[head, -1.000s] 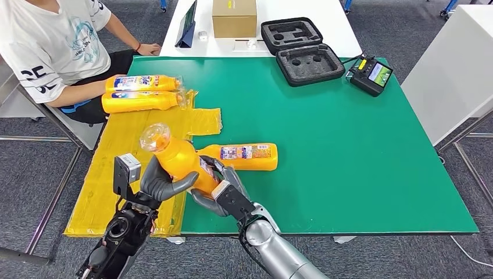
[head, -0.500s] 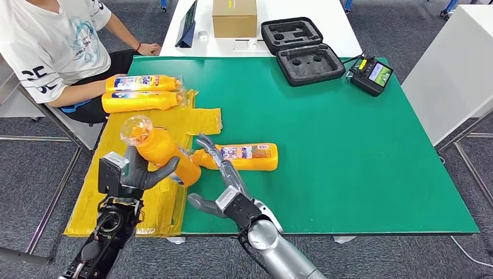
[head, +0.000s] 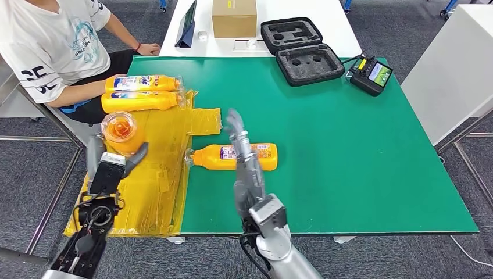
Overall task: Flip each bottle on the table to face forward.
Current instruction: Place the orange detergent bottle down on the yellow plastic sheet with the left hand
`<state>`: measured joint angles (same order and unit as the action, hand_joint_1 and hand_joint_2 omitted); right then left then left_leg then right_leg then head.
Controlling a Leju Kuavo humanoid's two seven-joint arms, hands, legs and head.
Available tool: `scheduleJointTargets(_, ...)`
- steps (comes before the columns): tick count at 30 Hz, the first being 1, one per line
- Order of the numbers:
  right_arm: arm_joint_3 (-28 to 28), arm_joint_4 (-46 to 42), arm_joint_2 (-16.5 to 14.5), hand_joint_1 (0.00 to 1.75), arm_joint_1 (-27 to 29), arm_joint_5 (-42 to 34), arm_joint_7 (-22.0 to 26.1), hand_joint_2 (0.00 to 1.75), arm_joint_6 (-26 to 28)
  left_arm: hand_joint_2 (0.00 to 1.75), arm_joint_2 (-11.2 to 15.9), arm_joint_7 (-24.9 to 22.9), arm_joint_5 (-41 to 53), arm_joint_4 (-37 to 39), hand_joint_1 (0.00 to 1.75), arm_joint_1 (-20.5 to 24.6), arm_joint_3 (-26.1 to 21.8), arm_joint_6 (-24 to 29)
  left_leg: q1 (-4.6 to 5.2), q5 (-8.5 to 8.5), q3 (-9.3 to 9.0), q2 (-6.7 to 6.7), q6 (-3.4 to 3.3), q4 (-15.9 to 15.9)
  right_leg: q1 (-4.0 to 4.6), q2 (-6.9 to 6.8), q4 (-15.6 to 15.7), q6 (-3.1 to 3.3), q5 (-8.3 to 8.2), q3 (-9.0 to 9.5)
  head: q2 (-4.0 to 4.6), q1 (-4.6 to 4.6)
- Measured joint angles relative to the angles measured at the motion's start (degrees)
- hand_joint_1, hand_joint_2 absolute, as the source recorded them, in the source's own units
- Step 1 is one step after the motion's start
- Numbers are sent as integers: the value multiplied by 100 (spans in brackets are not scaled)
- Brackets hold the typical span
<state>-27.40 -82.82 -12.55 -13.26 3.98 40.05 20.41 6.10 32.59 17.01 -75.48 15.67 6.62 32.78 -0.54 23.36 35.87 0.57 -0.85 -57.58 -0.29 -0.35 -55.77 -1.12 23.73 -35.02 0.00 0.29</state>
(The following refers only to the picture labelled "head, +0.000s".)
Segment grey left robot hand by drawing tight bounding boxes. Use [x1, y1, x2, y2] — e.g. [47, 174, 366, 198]
[85, 133, 149, 182]

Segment person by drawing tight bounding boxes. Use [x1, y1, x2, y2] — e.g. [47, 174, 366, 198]
[0, 0, 163, 125]

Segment tablet in blue case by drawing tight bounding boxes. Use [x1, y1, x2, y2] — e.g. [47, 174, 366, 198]
[174, 0, 198, 48]

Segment yellow plastic-wrapped board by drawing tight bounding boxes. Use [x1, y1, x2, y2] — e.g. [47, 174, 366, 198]
[63, 89, 223, 238]

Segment white cabinet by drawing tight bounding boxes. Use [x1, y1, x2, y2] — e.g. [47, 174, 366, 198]
[400, 4, 493, 146]

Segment blue wheeled stand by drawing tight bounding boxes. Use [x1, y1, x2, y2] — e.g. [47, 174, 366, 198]
[439, 0, 463, 19]

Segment black foam-lined case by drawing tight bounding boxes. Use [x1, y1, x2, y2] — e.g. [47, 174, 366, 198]
[260, 17, 346, 87]

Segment white table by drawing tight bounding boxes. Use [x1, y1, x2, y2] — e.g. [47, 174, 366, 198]
[159, 0, 363, 59]

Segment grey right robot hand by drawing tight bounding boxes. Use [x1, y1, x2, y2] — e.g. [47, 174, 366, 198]
[224, 108, 267, 221]

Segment white floor cable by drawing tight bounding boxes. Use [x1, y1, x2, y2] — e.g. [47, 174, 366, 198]
[448, 235, 493, 270]

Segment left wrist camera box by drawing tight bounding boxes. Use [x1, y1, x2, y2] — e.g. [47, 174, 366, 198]
[88, 152, 127, 196]

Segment steel bench frame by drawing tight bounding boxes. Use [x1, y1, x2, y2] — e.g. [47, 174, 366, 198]
[0, 58, 106, 255]

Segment steel table frame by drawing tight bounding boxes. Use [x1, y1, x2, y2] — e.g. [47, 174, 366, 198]
[437, 110, 493, 210]

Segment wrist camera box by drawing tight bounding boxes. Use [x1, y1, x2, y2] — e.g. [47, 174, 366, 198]
[248, 194, 288, 232]
[88, 152, 127, 196]

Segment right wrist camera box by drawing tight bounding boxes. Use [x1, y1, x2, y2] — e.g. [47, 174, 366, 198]
[248, 194, 288, 232]

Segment brown cardboard box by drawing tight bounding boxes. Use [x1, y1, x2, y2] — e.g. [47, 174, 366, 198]
[211, 0, 258, 39]

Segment grey metal tube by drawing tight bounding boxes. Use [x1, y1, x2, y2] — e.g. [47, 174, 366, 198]
[0, 246, 50, 267]

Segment black remote controller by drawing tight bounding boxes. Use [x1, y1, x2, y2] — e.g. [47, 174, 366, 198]
[345, 53, 394, 98]

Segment orange detergent bottle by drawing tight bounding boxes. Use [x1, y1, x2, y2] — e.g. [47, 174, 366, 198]
[101, 91, 189, 114]
[105, 74, 184, 93]
[101, 112, 147, 157]
[184, 142, 279, 171]

